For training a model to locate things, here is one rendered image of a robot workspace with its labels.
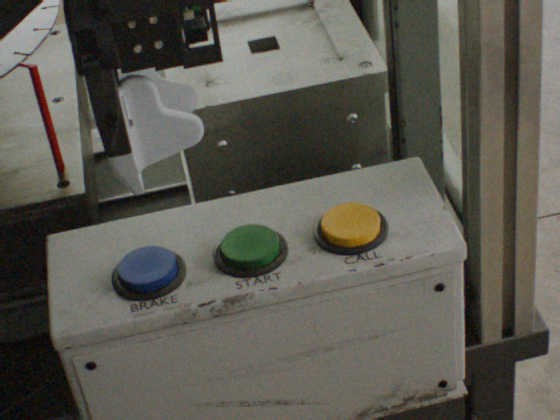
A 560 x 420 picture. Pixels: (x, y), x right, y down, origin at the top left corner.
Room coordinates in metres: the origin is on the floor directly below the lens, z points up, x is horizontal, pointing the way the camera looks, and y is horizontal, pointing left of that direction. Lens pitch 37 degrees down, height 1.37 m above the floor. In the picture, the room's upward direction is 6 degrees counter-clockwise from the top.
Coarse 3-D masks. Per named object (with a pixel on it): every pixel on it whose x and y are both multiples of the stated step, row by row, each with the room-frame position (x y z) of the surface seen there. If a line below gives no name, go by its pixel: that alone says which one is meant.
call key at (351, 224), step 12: (348, 204) 0.60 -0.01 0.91; (360, 204) 0.60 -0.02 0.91; (324, 216) 0.59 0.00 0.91; (336, 216) 0.59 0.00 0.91; (348, 216) 0.59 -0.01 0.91; (360, 216) 0.59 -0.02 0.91; (372, 216) 0.59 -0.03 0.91; (324, 228) 0.58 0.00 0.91; (336, 228) 0.58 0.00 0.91; (348, 228) 0.58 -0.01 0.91; (360, 228) 0.57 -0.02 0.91; (372, 228) 0.57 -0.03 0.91; (336, 240) 0.57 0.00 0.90; (348, 240) 0.57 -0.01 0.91; (360, 240) 0.57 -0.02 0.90
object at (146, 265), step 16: (128, 256) 0.57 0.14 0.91; (144, 256) 0.57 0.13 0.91; (160, 256) 0.57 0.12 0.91; (128, 272) 0.56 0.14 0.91; (144, 272) 0.55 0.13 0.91; (160, 272) 0.55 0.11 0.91; (176, 272) 0.56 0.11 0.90; (128, 288) 0.55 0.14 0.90; (144, 288) 0.54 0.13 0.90; (160, 288) 0.54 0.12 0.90
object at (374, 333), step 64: (256, 192) 0.64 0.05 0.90; (320, 192) 0.63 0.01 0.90; (384, 192) 0.62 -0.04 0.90; (64, 256) 0.59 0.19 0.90; (192, 256) 0.58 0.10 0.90; (320, 256) 0.56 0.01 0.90; (384, 256) 0.56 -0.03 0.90; (448, 256) 0.56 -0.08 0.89; (64, 320) 0.53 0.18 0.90; (128, 320) 0.52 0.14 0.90; (192, 320) 0.53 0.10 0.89; (256, 320) 0.54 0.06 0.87; (320, 320) 0.54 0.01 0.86; (384, 320) 0.55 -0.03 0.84; (448, 320) 0.56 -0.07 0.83; (128, 384) 0.52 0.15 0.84; (192, 384) 0.53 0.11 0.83; (256, 384) 0.53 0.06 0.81; (320, 384) 0.54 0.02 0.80; (384, 384) 0.55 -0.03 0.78; (448, 384) 0.56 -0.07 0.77
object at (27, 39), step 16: (48, 0) 0.89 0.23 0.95; (32, 16) 0.86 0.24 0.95; (48, 16) 0.86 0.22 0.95; (16, 32) 0.84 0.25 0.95; (32, 32) 0.83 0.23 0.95; (48, 32) 0.83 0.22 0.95; (0, 48) 0.81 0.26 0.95; (16, 48) 0.81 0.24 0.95; (32, 48) 0.80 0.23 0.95; (16, 64) 0.78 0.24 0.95
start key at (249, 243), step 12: (240, 228) 0.59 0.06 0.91; (252, 228) 0.59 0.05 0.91; (264, 228) 0.59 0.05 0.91; (228, 240) 0.58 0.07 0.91; (240, 240) 0.58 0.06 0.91; (252, 240) 0.57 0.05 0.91; (264, 240) 0.57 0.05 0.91; (276, 240) 0.57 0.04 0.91; (228, 252) 0.56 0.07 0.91; (240, 252) 0.56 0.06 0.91; (252, 252) 0.56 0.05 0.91; (264, 252) 0.56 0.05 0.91; (276, 252) 0.56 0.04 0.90; (228, 264) 0.56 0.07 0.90; (240, 264) 0.55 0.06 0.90; (252, 264) 0.55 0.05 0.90; (264, 264) 0.56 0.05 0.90
